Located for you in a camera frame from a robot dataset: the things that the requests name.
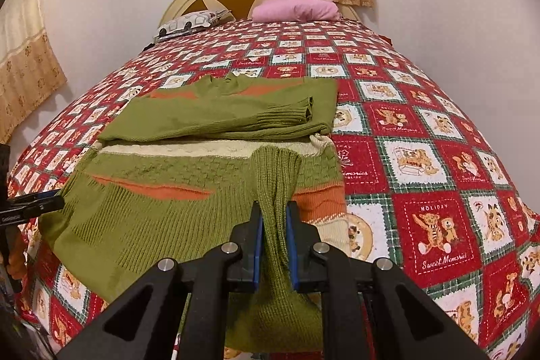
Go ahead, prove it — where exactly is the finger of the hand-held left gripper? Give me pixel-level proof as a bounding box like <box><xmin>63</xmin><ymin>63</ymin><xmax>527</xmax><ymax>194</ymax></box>
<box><xmin>0</xmin><ymin>192</ymin><xmax>66</xmax><ymax>225</ymax></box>

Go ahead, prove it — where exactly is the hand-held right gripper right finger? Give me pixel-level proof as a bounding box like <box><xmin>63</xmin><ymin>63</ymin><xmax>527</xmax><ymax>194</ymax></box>
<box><xmin>286</xmin><ymin>201</ymin><xmax>491</xmax><ymax>360</ymax></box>

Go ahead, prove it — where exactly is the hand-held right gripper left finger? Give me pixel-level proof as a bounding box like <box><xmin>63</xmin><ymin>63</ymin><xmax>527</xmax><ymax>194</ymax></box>
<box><xmin>57</xmin><ymin>201</ymin><xmax>265</xmax><ymax>360</ymax></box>

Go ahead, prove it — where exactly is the green orange cream striped sweater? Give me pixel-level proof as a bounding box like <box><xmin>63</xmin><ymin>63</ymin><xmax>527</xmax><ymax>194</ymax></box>
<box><xmin>39</xmin><ymin>72</ymin><xmax>352</xmax><ymax>349</ymax></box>

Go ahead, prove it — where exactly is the person's left hand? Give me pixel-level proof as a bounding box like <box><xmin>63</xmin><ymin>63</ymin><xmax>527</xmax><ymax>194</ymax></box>
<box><xmin>7</xmin><ymin>234</ymin><xmax>28</xmax><ymax>281</ymax></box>

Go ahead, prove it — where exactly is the red printed patchwork bedspread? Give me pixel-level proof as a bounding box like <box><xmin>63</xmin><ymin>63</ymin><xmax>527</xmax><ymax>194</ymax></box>
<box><xmin>6</xmin><ymin>18</ymin><xmax>540</xmax><ymax>360</ymax></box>

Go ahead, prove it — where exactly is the white printed pillow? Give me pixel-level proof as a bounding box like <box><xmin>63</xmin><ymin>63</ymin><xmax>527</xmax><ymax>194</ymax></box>
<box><xmin>157</xmin><ymin>11</ymin><xmax>235</xmax><ymax>38</ymax></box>

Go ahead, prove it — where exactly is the pink pillow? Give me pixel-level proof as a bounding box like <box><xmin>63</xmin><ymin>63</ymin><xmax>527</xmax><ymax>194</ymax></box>
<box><xmin>251</xmin><ymin>0</ymin><xmax>341</xmax><ymax>23</ymax></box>

